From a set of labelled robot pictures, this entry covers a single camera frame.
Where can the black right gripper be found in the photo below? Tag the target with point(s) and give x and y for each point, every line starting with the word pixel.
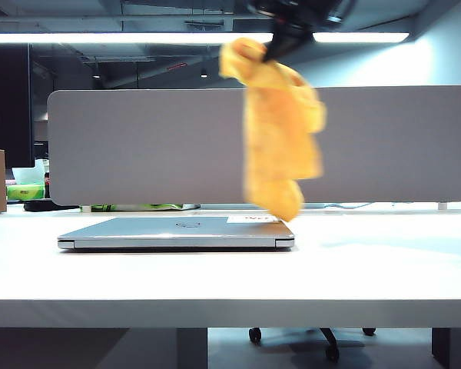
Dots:
pixel 299 11

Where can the orange microfibre rag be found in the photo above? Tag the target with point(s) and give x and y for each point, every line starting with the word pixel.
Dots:
pixel 278 134

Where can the silver closed laptop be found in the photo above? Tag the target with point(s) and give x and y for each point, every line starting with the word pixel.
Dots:
pixel 157 234

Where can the small pendant ceiling lamp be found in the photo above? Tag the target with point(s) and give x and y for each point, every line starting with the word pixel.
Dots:
pixel 96 76
pixel 203 75

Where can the grey fabric desk divider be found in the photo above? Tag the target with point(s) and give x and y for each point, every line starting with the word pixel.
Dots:
pixel 138 146

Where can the white label sticker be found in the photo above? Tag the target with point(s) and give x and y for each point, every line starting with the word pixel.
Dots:
pixel 249 219

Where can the green plastic package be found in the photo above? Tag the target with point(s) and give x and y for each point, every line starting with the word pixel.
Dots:
pixel 138 207

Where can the dark cola bottle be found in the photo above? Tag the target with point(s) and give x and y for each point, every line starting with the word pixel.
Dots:
pixel 47 188

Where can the black computer monitor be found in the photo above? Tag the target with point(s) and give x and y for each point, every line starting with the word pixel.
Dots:
pixel 7 115

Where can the white tissue sheet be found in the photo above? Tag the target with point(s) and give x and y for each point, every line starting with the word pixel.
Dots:
pixel 28 175

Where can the black round monitor base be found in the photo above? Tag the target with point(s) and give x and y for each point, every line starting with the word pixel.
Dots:
pixel 42 206

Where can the black office chair base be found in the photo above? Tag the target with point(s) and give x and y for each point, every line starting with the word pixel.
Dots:
pixel 330 340

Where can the green tissue box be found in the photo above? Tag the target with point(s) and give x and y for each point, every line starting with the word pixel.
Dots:
pixel 25 192

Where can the grey table leg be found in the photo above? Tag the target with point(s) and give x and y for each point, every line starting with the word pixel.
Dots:
pixel 192 348

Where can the dark table leg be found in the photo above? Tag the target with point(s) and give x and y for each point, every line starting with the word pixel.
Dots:
pixel 451 348

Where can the white divider bracket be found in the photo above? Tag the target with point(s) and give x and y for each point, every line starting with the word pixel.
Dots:
pixel 85 209
pixel 442 206

